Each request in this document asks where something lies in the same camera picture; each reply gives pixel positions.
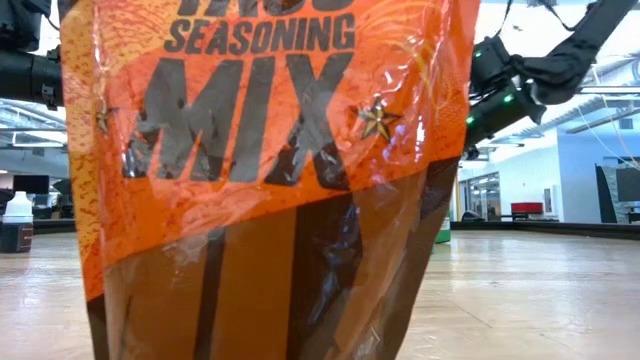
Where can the orange taco seasoning mix packet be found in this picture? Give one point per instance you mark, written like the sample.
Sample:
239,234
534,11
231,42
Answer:
250,150

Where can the red cabinet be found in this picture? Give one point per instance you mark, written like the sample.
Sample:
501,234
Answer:
526,207

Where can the green Apple Jacks cereal box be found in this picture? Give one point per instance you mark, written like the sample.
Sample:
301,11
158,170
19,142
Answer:
444,235

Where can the black aluminium table frame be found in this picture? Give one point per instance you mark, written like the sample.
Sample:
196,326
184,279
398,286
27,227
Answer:
575,229

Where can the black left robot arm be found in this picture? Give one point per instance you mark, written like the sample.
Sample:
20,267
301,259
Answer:
25,75

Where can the small dark bottle white cap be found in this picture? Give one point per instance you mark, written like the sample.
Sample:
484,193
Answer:
17,235

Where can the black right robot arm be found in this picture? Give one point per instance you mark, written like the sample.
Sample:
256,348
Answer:
575,50

